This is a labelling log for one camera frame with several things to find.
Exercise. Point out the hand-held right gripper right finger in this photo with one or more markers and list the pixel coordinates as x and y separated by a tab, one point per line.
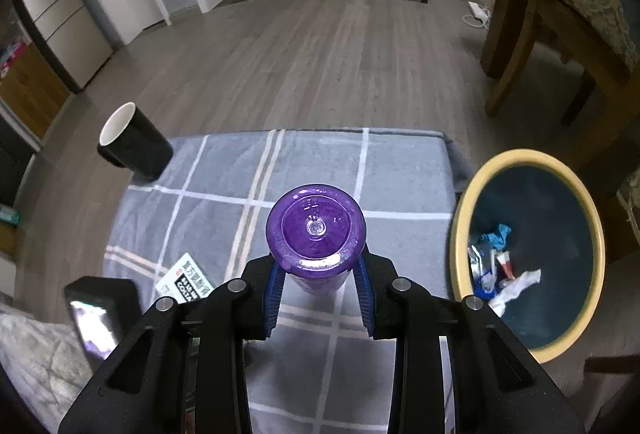
364	294

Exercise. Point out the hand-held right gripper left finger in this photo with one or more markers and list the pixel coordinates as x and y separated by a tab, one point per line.
274	289

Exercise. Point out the blue white wet wipes packet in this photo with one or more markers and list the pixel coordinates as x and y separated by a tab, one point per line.
480	264

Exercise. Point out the red wrapper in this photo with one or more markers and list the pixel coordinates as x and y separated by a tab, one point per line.
506	264

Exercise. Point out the white tissue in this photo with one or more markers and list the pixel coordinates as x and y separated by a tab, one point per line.
520	284

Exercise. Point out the blue bin yellow rim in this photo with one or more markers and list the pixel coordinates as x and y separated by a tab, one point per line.
550	199

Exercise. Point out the black white printed box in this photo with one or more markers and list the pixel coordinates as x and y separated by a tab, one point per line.
187	279

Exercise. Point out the grey checked mat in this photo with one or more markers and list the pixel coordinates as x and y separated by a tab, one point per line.
310	154

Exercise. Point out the black mug white inside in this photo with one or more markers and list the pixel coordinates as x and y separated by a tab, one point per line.
140	144

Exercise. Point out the wooden side cabinet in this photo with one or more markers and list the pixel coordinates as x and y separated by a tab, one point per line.
30	99

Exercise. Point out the white refrigerator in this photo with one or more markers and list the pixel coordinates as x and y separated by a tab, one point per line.
65	24

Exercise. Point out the wooden chair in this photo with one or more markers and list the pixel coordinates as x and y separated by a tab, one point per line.
520	54

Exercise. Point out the wooden dining table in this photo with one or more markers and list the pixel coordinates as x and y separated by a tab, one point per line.
500	39

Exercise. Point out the white power strip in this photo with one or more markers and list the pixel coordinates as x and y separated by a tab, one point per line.
479	10

